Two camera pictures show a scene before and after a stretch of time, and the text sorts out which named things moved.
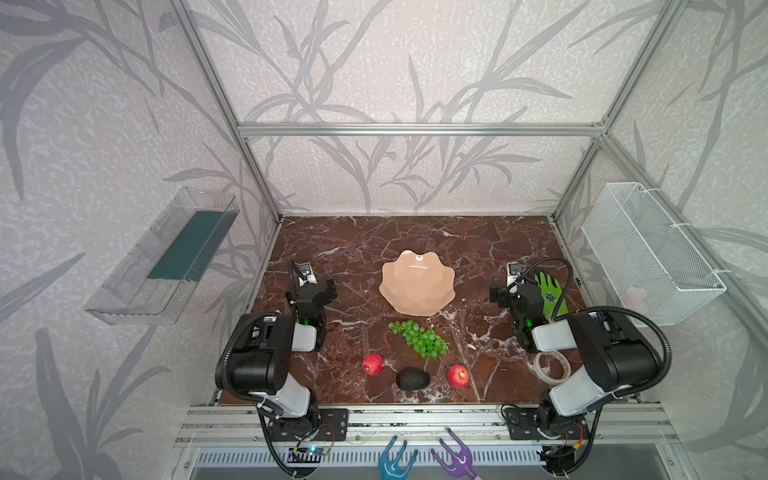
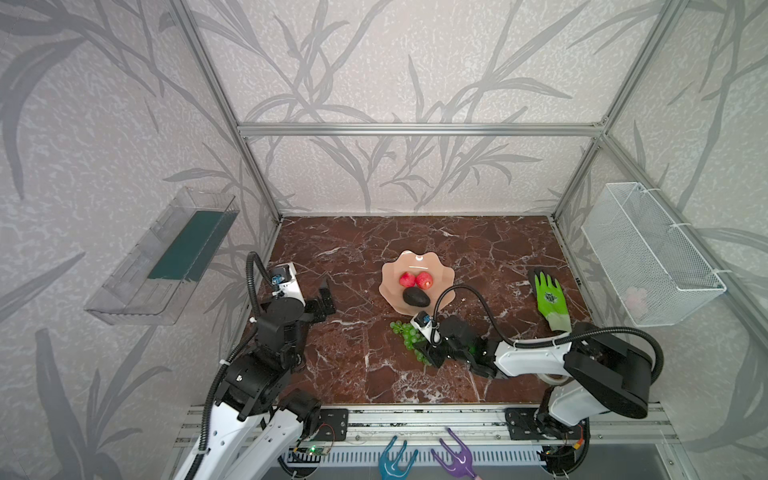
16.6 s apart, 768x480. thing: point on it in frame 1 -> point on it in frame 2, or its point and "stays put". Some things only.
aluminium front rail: x=215 y=425 stays put
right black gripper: x=516 y=294 -> x=437 y=344
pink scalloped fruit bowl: x=417 y=284 stays put
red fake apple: x=372 y=364 -> x=406 y=279
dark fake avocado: x=411 y=379 -> x=416 y=297
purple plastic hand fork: x=461 y=462 stays put
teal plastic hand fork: x=386 y=468 stays put
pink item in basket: x=636 y=299 stays put
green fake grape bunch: x=425 y=343 stays put
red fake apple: x=458 y=376 -> x=424 y=280
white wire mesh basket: x=653 y=265 stays put
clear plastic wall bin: x=158 y=279 stays put
